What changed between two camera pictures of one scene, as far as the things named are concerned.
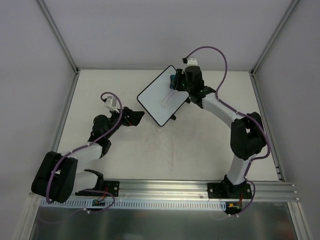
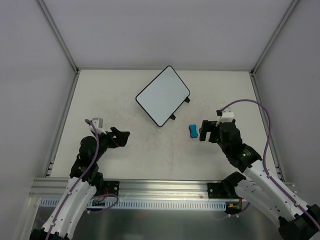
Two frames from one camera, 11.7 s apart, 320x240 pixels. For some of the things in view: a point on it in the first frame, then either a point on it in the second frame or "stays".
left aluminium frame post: x=47 y=13 stays
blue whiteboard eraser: x=172 y=81 -> x=193 y=131
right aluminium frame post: x=274 y=36 stays
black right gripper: x=179 y=80 -> x=213 y=132
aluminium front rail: x=262 y=190 stays
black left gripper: x=126 y=115 -> x=111 y=137
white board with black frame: x=159 y=100 stays
